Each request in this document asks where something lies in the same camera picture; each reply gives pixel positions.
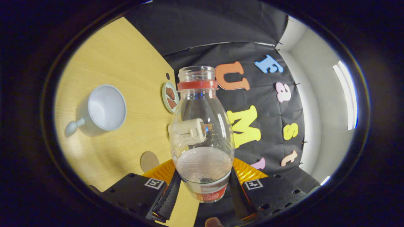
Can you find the round brown coaster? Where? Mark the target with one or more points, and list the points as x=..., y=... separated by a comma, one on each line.
x=148, y=161

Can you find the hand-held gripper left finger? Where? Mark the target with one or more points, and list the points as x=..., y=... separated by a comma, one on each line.
x=132, y=192

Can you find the pale green plate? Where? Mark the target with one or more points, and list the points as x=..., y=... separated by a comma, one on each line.
x=164, y=97

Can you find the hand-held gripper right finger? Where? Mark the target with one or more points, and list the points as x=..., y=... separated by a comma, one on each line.
x=277, y=194

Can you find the brown toast slice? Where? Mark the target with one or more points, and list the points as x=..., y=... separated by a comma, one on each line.
x=207, y=127

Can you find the white cup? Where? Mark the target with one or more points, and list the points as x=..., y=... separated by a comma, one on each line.
x=107, y=107

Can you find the clear plastic juice bottle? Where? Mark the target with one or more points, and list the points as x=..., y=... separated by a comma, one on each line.
x=202, y=157

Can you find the wooden table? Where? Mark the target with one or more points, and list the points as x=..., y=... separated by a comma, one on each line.
x=126, y=56

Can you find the white toaster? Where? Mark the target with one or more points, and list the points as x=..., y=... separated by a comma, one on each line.
x=186, y=129

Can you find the large ceiling light panel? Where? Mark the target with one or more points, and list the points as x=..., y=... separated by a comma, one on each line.
x=347, y=94

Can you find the brown meat piece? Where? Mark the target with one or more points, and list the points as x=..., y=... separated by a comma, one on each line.
x=169, y=93
x=172, y=103

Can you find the small ceiling light panel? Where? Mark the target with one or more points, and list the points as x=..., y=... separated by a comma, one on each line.
x=325, y=180

